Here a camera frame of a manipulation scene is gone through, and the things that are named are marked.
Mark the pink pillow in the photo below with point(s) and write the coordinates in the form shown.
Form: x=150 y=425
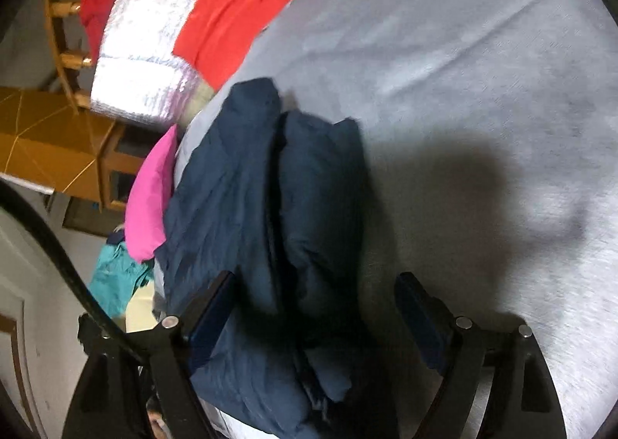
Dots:
x=149 y=197

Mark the cream yellow garment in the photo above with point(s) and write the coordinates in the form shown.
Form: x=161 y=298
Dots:
x=139 y=314

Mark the silver foil headboard cover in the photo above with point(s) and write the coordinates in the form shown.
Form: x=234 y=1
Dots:
x=137 y=78

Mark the wooden bed headboard frame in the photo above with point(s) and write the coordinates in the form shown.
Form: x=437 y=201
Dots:
x=68 y=60

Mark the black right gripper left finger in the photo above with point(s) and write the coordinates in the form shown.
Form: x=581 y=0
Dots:
x=111 y=394

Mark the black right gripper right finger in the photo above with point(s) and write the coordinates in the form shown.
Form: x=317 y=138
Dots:
x=522 y=400

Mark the grey bed sheet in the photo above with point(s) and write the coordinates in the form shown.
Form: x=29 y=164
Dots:
x=491 y=127

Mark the red-orange pillow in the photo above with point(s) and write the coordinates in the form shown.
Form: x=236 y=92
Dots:
x=218 y=34

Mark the navy blue jacket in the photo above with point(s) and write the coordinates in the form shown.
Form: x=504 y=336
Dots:
x=276 y=197

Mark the brown geometric cabinet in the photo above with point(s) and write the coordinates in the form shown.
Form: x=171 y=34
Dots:
x=46 y=142

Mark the teal garment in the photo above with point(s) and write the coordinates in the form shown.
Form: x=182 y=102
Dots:
x=116 y=277

